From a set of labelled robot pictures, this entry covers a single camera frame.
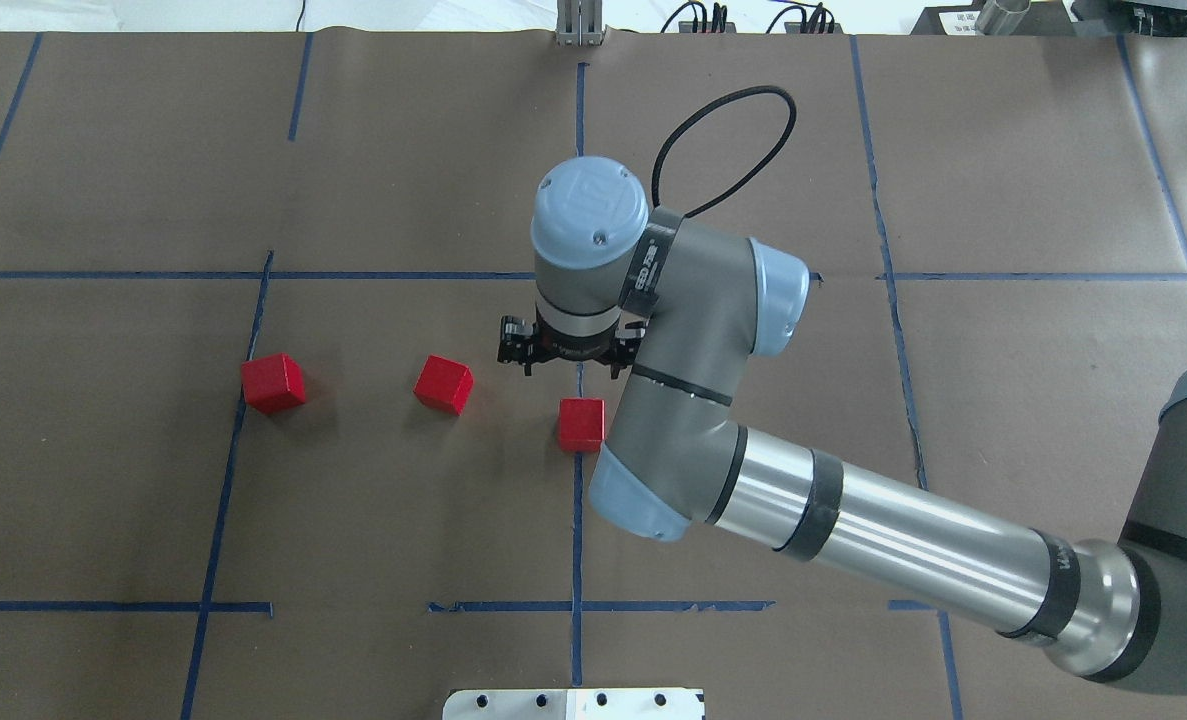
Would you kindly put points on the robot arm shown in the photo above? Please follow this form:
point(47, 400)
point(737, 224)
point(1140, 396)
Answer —
point(683, 307)

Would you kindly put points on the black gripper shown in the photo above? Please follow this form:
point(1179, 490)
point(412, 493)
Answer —
point(565, 349)

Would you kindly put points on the aluminium frame post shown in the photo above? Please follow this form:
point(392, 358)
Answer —
point(580, 23)

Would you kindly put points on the brown paper table cover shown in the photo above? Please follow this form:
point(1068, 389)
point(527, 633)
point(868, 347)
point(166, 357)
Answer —
point(1001, 232)

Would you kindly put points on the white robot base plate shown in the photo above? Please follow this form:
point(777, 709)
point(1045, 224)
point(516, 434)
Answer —
point(577, 703)

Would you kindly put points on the red cube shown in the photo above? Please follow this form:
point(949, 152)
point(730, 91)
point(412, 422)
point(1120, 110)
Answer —
point(273, 383)
point(581, 425)
point(444, 385)

